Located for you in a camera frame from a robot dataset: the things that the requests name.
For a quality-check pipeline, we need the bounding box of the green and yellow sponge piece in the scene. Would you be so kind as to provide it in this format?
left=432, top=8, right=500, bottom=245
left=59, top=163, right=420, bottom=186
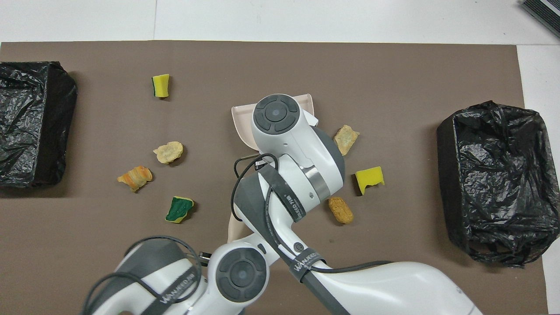
left=164, top=196, right=195, bottom=224

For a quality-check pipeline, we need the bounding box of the beige hand brush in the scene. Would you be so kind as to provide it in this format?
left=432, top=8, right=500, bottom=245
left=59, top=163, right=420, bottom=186
left=227, top=212, right=245, bottom=244

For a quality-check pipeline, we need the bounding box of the brown table mat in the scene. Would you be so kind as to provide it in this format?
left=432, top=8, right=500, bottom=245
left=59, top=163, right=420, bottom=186
left=0, top=41, right=549, bottom=315

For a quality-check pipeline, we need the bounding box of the dark ribbed device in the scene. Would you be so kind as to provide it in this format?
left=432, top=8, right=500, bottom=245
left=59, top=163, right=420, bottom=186
left=520, top=0, right=560, bottom=39

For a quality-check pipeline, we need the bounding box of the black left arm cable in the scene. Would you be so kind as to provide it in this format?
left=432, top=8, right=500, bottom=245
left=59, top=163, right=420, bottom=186
left=82, top=236, right=203, bottom=315

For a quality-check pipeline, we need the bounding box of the pale greenish bread chunk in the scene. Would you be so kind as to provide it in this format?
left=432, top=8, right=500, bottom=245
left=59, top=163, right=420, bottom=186
left=333, top=124, right=361, bottom=157

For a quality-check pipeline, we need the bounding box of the yellow wedge sponge piece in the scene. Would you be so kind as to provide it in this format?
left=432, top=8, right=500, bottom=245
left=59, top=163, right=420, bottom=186
left=151, top=73, right=171, bottom=98

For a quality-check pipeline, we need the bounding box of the bin lined with black bag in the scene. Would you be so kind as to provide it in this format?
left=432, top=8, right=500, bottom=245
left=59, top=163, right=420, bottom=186
left=436, top=100, right=560, bottom=268
left=0, top=61, right=78, bottom=189

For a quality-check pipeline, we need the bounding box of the yellow notched sponge piece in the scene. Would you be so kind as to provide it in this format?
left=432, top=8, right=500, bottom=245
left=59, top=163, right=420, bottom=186
left=354, top=166, right=385, bottom=196

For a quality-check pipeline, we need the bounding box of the beige plastic dustpan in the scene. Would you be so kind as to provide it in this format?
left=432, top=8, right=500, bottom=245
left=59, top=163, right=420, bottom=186
left=231, top=93, right=314, bottom=149

